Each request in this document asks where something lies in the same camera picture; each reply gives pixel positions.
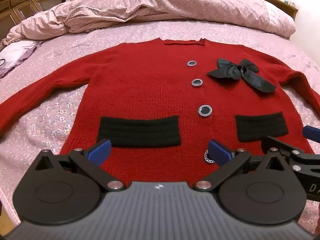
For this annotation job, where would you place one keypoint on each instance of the pink floral bed sheet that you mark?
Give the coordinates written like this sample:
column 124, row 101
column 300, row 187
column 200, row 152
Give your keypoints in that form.
column 42, row 115

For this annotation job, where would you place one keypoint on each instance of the small teal item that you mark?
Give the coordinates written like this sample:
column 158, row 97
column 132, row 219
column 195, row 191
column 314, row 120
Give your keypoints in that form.
column 286, row 2

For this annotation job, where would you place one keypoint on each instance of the white and purple cloth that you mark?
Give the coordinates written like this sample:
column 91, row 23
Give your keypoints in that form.
column 17, row 55

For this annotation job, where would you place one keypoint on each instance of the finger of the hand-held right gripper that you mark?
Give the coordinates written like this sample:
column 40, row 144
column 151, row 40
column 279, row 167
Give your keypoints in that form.
column 281, row 143
column 312, row 133

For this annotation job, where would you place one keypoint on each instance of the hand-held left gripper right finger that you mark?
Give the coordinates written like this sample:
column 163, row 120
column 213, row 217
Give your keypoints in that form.
column 219, row 153

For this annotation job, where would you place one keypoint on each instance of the red knit cardigan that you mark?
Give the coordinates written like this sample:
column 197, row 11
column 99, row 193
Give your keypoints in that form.
column 150, row 92

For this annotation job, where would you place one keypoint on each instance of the pink floral duvet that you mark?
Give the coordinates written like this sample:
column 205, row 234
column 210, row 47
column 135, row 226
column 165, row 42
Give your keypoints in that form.
column 155, row 2

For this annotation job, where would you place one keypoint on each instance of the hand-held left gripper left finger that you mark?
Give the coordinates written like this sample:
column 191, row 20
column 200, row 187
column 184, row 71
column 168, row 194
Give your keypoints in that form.
column 99, row 153

